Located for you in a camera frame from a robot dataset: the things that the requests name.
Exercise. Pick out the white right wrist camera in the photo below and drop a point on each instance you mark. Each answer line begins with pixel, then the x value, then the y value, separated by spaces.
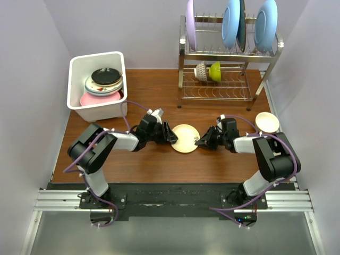
pixel 219 120

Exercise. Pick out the plain black plate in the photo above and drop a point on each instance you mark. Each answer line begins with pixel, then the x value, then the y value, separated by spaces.
pixel 106 76

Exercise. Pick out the light blue plate right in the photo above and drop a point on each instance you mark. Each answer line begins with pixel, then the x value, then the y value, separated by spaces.
pixel 266 25

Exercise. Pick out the aluminium rail frame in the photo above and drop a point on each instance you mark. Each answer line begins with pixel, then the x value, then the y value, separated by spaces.
pixel 59 226

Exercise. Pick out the cream bowl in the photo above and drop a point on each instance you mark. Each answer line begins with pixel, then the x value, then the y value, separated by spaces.
pixel 267 122

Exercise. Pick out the cream floral small plate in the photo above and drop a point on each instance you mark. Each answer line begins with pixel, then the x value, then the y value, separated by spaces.
pixel 102 89

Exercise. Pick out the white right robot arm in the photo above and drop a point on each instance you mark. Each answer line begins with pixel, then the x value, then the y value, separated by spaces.
pixel 276 159

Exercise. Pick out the blue and cream plate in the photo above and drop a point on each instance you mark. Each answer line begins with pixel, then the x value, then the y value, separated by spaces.
pixel 104 94

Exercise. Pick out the metal dish rack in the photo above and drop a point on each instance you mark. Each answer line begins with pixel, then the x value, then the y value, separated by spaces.
pixel 244 73

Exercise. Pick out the red rimmed cream plate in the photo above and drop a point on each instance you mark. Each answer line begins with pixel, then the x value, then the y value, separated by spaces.
pixel 121 94

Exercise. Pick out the pink plate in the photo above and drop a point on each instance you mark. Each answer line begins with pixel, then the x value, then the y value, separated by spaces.
pixel 89 99

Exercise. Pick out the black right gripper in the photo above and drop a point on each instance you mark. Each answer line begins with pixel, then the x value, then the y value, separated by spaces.
pixel 206 140

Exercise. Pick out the black glossy plate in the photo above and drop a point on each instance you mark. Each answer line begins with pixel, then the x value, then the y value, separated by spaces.
pixel 110 85

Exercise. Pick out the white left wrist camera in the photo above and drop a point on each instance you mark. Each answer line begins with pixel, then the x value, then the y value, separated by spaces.
pixel 157 114

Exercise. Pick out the patterned ceramic bowl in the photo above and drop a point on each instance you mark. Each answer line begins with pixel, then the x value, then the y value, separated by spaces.
pixel 200 72

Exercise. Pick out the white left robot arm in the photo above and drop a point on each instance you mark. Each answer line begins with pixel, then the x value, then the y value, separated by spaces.
pixel 91 149

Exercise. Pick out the dark teal plate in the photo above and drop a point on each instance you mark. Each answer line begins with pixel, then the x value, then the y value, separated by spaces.
pixel 241 33

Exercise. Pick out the light blue plate left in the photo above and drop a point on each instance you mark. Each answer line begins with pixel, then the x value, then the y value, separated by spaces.
pixel 230 23

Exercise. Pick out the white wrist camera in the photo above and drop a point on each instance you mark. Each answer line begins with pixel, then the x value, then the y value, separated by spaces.
pixel 157 114
pixel 219 120

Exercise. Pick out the green bowl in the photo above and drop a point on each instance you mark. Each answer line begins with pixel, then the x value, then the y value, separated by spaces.
pixel 215 72

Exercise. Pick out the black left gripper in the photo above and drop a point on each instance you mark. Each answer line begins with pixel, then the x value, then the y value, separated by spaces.
pixel 170 136

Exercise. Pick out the cream plate black brushstroke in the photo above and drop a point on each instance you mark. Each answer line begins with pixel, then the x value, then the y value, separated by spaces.
pixel 187 137

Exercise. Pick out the light blue plate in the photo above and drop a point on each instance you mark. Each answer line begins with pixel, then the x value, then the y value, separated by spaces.
pixel 266 25
pixel 230 23

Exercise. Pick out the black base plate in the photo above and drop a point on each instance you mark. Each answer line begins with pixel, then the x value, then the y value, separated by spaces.
pixel 171 200

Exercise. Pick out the lilac plate in rack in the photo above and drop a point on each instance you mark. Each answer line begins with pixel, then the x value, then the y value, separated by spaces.
pixel 191 25

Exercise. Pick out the white plastic bin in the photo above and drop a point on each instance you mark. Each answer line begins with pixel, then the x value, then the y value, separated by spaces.
pixel 80 69

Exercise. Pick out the white watermelon pattern plate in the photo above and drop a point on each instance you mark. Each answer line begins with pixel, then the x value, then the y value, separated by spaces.
pixel 89 83

